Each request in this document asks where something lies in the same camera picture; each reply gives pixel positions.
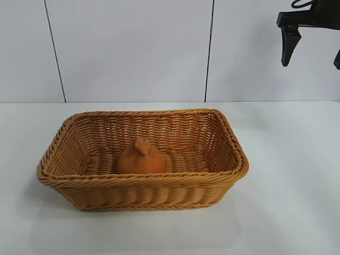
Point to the brown bread bun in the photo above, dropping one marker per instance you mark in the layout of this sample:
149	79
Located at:
142	160

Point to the brown woven wicker basket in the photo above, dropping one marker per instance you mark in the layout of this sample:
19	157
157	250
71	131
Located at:
143	188

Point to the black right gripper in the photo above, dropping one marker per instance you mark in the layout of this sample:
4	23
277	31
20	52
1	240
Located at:
318	18

